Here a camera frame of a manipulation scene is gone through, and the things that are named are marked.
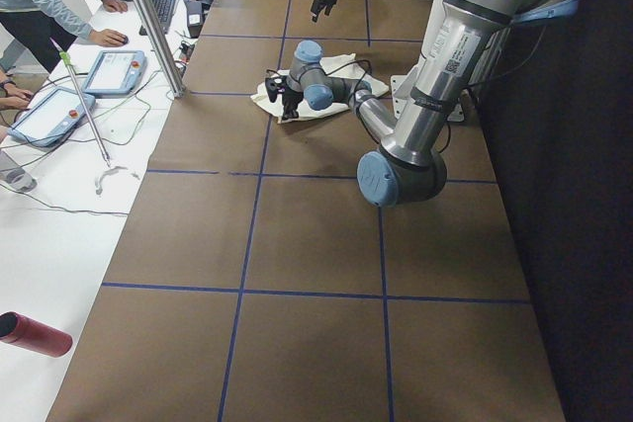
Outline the cream long-sleeve cat shirt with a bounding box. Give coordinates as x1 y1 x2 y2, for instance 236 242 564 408
250 53 390 124

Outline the long metal grabber stick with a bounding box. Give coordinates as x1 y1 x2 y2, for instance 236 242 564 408
58 49 140 196

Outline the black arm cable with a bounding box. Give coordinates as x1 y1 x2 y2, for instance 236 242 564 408
266 59 372 97

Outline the black keyboard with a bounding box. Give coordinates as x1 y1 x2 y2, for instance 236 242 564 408
151 0 177 34

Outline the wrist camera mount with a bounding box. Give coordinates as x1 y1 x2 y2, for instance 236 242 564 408
264 75 287 103

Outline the far blue teach pendant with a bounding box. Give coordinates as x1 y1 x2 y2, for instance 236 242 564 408
82 50 147 98

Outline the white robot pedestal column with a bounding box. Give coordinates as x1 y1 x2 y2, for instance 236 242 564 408
392 0 508 118

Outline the blue teach pendant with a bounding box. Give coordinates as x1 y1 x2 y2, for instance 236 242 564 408
82 50 147 98
8 87 85 148

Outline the near blue teach pendant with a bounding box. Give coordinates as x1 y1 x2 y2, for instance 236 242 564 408
8 87 85 148

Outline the red metal bottle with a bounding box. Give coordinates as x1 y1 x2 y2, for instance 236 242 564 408
1 311 73 358

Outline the person in grey shirt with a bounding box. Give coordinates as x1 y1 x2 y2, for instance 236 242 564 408
1 0 125 72

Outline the aluminium frame post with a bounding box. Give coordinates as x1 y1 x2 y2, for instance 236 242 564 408
134 0 185 98

